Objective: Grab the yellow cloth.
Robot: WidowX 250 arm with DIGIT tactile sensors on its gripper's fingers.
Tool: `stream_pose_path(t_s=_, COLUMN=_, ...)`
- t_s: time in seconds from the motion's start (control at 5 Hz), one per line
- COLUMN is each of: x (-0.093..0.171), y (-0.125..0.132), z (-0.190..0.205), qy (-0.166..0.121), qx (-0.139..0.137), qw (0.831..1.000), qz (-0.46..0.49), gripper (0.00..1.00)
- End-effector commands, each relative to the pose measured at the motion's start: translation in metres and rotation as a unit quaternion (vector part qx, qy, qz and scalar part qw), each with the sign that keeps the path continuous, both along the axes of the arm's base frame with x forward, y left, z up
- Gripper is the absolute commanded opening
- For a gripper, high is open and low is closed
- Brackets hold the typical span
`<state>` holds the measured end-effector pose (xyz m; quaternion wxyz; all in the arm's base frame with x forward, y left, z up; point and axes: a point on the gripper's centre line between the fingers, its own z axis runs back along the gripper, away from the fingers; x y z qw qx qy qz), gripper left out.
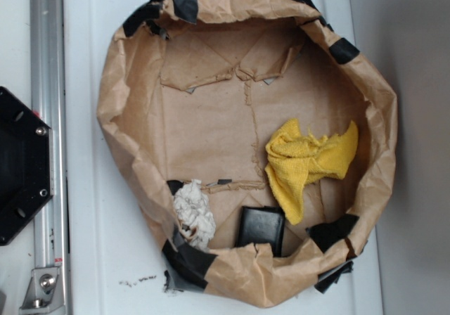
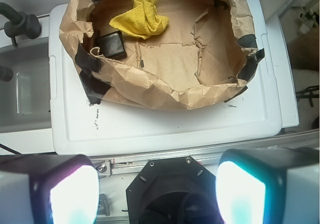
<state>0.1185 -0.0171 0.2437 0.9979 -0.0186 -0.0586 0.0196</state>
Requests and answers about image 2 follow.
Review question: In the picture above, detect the brown paper bag bin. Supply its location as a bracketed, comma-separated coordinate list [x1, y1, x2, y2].
[59, 0, 265, 110]

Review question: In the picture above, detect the yellow cloth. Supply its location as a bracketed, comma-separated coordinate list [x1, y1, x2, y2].
[109, 0, 170, 40]

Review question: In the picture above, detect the black leather wallet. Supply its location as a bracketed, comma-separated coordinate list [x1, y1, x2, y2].
[95, 30, 128, 60]

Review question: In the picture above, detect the aluminium extrusion rail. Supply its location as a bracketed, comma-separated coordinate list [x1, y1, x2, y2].
[90, 129, 320, 178]

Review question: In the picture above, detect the black clamp knob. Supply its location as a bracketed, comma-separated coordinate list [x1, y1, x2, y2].
[0, 2, 42, 48]

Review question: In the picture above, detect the white plastic cooler lid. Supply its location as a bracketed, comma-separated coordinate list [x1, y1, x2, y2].
[48, 0, 283, 156]

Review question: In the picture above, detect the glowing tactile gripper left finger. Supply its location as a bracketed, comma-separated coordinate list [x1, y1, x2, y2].
[0, 154, 100, 224]

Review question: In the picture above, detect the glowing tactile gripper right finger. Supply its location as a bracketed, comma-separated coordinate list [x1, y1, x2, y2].
[215, 147, 320, 224]

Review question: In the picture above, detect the black octagonal mount plate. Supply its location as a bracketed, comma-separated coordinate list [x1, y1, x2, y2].
[126, 156, 224, 224]

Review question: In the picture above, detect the clear plastic container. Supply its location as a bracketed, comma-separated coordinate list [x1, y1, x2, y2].
[0, 42, 51, 133]

